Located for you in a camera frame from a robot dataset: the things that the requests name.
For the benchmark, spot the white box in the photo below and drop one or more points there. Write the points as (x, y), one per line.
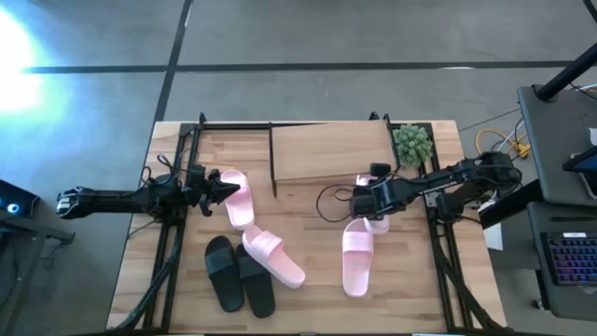
(494, 238)

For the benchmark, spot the pink rubber slide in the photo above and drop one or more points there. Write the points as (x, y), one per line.
(242, 210)
(356, 270)
(379, 226)
(275, 259)

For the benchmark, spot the black rubber slide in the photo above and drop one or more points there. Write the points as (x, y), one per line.
(225, 284)
(259, 294)

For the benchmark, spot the black tablet blue screen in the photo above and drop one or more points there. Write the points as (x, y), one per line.
(585, 161)

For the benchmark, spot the grey stand base plate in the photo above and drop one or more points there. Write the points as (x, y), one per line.
(555, 140)

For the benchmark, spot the green artificial plant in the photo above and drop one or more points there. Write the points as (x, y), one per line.
(412, 144)

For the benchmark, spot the grey keyboard desk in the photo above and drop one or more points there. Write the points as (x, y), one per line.
(536, 233)

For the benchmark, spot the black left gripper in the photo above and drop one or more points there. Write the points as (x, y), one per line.
(201, 189)

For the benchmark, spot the black desk beam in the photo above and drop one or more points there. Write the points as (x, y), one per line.
(508, 207)

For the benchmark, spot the backlit black keyboard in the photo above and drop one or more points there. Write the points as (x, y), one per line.
(573, 259)

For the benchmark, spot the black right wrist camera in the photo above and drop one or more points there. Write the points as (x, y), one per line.
(380, 169)

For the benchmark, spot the black pole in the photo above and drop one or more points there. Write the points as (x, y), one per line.
(566, 74)

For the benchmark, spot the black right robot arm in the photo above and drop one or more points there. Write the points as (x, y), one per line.
(443, 179)

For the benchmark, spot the black device with blue light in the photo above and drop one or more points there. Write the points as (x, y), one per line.
(18, 200)

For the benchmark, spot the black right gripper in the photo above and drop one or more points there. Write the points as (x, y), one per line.
(368, 200)

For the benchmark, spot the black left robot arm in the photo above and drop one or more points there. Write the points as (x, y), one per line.
(107, 200)

